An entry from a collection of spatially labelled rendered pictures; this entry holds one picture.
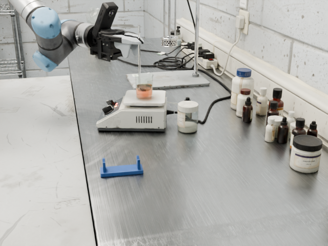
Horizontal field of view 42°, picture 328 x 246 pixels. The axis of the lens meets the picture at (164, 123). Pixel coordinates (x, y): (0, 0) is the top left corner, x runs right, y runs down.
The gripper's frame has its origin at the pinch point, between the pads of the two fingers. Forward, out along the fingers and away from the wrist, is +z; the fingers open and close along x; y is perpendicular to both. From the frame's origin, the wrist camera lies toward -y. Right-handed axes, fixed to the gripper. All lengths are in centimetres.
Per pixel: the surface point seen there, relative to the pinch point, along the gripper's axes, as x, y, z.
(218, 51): -70, 19, -23
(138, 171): 20.8, 24.7, 20.7
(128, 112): 5.5, 19.5, 0.8
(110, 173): 26.0, 24.7, 16.8
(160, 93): -7.0, 17.0, 1.7
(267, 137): -15.7, 24.0, 33.4
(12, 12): -69, 20, -197
